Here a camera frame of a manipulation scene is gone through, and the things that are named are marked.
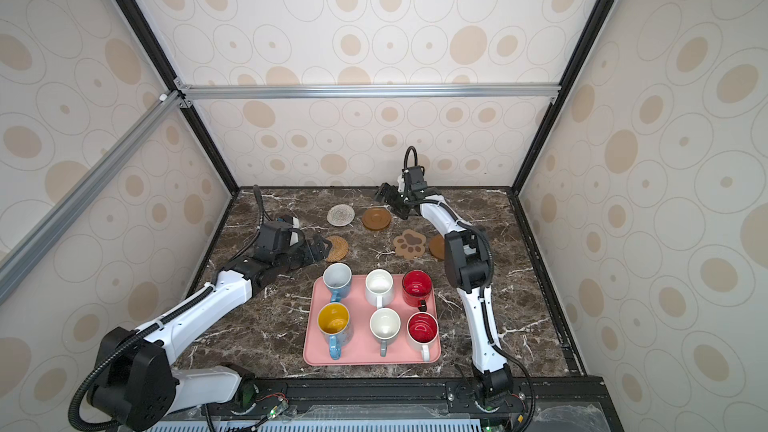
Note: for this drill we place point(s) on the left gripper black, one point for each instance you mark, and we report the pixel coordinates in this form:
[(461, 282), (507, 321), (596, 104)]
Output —
[(311, 256)]

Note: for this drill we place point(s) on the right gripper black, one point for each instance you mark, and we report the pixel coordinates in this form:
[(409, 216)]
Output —
[(385, 187)]

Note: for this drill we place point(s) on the woven rattan round coaster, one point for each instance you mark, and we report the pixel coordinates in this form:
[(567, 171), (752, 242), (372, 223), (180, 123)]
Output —
[(339, 249)]

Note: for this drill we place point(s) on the brown wooden coaster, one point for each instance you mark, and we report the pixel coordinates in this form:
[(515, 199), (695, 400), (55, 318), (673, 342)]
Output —
[(436, 247), (376, 219)]

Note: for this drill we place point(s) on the multicolour woven round coaster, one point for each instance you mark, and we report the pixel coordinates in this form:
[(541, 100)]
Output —
[(340, 215)]

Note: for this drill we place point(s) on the brown paw shaped coaster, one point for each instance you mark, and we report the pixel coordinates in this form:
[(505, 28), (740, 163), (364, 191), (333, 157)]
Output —
[(410, 245)]

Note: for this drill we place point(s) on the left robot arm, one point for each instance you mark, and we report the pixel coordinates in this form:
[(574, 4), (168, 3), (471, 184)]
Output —
[(174, 336)]

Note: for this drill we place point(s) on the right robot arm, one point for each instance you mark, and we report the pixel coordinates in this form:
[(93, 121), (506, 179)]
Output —
[(469, 268)]

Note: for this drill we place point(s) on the blue floral mug white inside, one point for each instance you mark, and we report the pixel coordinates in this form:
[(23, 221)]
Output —
[(337, 278)]

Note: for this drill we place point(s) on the white mug rear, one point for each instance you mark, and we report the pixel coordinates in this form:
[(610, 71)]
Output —
[(379, 288)]

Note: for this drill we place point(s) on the blue mug yellow inside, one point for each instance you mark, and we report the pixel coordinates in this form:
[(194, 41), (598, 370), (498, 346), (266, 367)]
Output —
[(335, 324)]

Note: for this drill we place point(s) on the dark red mug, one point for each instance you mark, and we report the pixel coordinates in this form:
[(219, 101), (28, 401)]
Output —
[(417, 287)]

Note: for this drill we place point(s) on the white mug front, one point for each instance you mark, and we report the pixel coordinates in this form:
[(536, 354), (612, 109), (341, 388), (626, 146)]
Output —
[(385, 325)]

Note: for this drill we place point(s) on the pink rectangular tray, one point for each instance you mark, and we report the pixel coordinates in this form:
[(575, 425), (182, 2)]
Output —
[(363, 349)]

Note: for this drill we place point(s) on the white mug red inside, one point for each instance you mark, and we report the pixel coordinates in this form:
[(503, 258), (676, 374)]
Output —
[(422, 332)]

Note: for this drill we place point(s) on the left diagonal aluminium bar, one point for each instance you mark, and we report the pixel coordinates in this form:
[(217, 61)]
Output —
[(38, 242)]

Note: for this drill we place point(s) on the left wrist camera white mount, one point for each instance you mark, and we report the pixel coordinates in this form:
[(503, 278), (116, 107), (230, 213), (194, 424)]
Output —
[(275, 237)]

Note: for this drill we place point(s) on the horizontal aluminium frame bar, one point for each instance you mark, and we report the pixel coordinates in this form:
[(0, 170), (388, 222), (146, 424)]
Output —
[(369, 91)]

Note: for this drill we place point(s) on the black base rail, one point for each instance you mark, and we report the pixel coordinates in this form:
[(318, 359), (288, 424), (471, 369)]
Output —
[(550, 403)]

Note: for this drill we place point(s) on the right black frame post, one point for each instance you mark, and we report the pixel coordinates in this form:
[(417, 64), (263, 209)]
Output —
[(594, 24)]

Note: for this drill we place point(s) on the black frame post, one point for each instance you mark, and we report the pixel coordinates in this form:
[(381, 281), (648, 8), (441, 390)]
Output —
[(148, 40), (594, 24)]

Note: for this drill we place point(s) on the left black frame post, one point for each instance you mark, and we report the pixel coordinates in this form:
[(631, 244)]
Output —
[(148, 40)]

